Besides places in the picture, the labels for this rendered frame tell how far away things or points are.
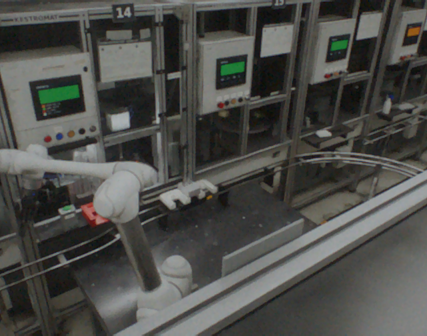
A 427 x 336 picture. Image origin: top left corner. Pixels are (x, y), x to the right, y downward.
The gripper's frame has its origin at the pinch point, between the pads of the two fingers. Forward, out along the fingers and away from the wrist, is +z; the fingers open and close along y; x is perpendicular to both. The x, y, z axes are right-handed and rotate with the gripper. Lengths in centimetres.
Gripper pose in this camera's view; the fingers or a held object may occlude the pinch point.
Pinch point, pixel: (23, 229)
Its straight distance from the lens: 220.1
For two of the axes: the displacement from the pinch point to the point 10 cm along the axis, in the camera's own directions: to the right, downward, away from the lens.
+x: 7.8, 1.4, -6.1
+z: -1.8, 9.8, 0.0
